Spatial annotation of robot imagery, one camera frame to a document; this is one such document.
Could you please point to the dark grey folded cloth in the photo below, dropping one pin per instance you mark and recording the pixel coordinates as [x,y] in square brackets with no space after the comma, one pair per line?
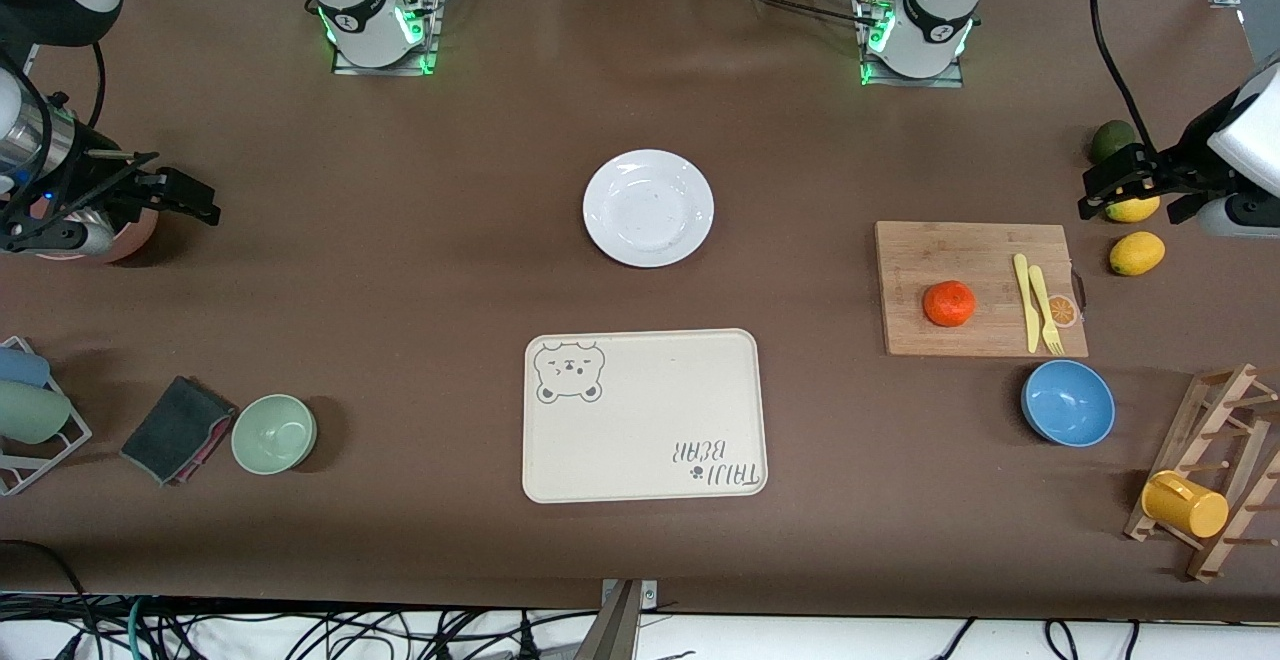
[175,425]

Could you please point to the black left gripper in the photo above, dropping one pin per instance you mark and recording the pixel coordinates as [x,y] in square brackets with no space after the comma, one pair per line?
[1181,168]

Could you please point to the orange slice tag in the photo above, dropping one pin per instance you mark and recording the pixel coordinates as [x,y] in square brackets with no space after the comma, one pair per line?
[1064,312]

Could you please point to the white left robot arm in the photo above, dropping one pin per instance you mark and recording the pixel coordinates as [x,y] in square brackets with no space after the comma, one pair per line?
[930,10]

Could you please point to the green avocado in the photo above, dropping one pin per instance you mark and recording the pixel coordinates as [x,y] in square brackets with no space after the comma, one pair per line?
[1110,142]

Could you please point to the pale blue cup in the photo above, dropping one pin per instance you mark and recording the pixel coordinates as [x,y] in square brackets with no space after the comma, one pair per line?
[22,367]

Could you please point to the yellow plastic knife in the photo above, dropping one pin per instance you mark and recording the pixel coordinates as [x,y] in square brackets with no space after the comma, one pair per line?
[1024,290]

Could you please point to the pale green cup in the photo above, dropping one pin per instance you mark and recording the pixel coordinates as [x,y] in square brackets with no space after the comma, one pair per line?
[30,412]

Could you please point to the pale green bowl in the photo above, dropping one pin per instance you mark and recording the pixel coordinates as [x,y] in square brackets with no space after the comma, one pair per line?
[273,434]

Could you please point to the blue bowl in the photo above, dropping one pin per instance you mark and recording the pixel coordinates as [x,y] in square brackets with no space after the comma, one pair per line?
[1068,403]

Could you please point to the yellow mug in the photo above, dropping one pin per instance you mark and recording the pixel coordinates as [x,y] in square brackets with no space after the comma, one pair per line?
[1185,505]

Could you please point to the white round plate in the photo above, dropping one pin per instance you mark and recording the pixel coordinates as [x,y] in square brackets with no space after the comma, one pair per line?
[648,208]

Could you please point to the yellow lemon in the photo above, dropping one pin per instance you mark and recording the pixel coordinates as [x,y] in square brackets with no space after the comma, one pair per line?
[1135,210]
[1137,253]

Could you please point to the cream bear print tray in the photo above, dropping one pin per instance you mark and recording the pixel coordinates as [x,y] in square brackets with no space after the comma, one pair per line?
[640,420]

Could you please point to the pink folded cloth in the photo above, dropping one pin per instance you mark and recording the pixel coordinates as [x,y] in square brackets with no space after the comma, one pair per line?
[214,442]

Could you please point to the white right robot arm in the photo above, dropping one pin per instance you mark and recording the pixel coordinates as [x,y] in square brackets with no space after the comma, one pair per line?
[350,0]

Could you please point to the pink bowl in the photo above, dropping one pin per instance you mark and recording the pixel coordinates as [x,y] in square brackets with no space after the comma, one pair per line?
[136,236]

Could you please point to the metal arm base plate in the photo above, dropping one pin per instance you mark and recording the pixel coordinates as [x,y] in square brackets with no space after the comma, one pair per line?
[428,35]
[950,80]

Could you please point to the orange fruit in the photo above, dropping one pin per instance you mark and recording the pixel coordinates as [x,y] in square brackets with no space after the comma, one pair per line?
[949,304]

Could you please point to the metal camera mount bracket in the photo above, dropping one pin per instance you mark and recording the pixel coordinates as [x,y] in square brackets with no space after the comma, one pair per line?
[622,620]

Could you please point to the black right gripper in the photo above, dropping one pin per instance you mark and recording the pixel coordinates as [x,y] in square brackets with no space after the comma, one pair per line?
[93,187]

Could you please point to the wooden cutting board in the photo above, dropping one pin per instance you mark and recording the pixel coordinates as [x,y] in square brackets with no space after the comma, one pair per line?
[960,250]

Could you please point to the wooden mug rack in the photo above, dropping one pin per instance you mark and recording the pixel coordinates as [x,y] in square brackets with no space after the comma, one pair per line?
[1215,390]

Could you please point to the yellow plastic fork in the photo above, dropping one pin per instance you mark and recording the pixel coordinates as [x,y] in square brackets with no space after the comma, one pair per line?
[1041,290]

